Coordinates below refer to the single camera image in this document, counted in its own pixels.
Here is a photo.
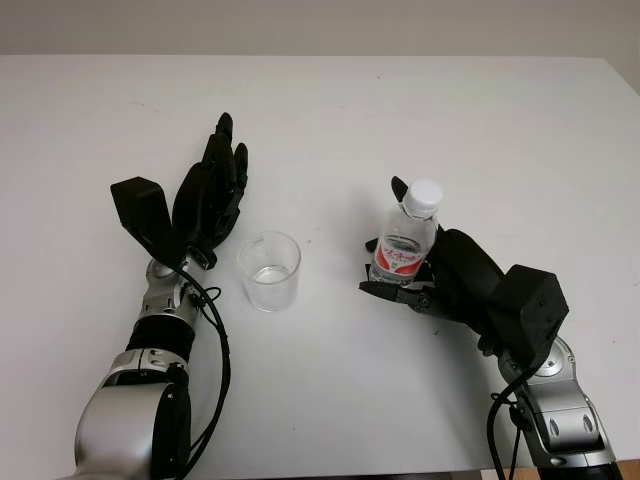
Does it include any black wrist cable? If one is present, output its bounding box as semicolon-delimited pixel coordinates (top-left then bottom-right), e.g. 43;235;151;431
169;262;234;477
486;367;537;480

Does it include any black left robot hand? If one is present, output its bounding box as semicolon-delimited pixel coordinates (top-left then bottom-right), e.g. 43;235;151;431
169;112;251;270

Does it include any clear plastic cup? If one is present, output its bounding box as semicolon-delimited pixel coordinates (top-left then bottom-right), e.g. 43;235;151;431
236;229;303;313

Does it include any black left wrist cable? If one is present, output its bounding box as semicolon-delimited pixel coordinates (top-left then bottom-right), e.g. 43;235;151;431
169;262;234;477

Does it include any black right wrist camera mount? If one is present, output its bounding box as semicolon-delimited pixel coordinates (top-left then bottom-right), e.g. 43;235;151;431
491;264;571;375

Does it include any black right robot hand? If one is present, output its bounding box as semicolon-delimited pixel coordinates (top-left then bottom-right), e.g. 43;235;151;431
358;175;507;357

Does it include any clear plastic water bottle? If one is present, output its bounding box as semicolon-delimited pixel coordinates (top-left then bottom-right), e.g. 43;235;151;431
368;179;446;287

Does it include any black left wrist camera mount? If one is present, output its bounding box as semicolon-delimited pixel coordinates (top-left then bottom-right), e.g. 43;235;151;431
109;175;185;267

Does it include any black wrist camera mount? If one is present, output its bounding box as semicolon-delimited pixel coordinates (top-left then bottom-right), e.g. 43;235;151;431
491;264;571;375
109;175;185;267

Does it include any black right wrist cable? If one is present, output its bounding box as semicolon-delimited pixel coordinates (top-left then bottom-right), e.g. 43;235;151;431
486;367;537;480

